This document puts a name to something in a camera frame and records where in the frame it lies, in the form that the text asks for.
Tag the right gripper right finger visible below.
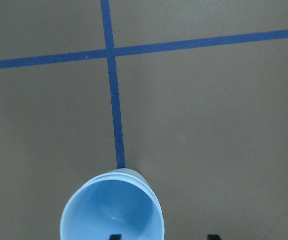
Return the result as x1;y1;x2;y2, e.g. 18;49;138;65
207;234;221;240

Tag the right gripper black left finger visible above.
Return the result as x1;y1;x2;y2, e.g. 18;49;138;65
109;234;122;240

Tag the light blue cup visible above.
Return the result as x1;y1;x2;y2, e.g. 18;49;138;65
109;168;157;200
59;173;165;240

